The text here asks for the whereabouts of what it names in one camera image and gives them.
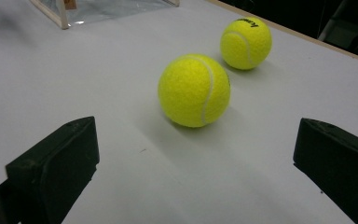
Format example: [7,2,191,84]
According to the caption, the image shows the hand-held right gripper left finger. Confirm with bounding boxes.
[0,116,101,224]

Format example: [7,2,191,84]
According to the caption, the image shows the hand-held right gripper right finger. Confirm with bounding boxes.
[293,117,358,224]

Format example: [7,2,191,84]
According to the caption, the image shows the yellow tennis ball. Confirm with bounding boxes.
[158,53,232,129]
[219,16,273,71]

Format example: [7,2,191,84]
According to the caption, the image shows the clear plastic bag beige trim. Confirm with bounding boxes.
[29,0,181,31]

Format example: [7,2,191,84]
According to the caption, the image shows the dark metal stand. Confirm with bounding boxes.
[316,0,358,62]

